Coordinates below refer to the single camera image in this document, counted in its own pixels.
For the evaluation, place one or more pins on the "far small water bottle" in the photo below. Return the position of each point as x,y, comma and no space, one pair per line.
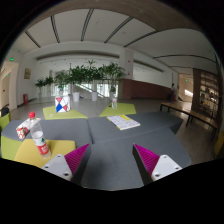
114,102

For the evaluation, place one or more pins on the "red fire extinguisher box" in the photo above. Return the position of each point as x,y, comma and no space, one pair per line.
25,99

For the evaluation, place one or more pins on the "green armchair left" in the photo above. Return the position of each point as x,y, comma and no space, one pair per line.
4,121

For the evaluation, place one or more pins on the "green yellow ottoman left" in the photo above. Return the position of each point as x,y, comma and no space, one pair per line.
51,114

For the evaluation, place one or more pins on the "grey sofa seat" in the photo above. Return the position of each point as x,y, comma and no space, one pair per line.
113,165

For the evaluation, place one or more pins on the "green ottoman right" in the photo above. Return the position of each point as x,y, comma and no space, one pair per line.
121,109

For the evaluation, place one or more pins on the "wooden bookshelf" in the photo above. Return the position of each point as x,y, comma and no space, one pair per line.
205,93

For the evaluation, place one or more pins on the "yellow white booklet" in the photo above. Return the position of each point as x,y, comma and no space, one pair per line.
122,122

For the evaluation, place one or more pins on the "potted plants row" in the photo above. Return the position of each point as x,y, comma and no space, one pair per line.
111,73

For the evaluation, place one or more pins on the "colourful magazine near mug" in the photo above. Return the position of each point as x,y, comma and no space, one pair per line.
28,123

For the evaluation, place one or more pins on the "geometric patterned box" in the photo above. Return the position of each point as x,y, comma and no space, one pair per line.
62,104

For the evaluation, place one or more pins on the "red white mug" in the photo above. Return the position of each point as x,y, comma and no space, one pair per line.
22,131

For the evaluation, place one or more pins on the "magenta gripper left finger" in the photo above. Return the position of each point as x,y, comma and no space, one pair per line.
71,166

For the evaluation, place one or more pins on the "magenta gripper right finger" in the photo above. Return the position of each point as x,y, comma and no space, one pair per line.
153,167

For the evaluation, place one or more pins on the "long wooden bench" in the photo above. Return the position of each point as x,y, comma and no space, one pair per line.
191,115

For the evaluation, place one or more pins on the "water bottle red cap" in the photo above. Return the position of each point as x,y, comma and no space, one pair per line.
38,137

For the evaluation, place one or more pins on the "black bag on chair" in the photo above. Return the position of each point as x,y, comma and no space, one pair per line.
4,111

